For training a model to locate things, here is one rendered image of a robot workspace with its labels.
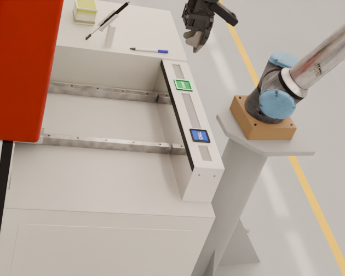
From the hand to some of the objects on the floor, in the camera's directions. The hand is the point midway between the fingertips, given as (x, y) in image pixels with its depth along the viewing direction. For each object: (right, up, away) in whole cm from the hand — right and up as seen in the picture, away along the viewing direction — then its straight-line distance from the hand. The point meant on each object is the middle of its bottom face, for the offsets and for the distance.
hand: (197, 49), depth 211 cm
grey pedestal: (+12, -85, +82) cm, 119 cm away
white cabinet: (-54, -81, +60) cm, 114 cm away
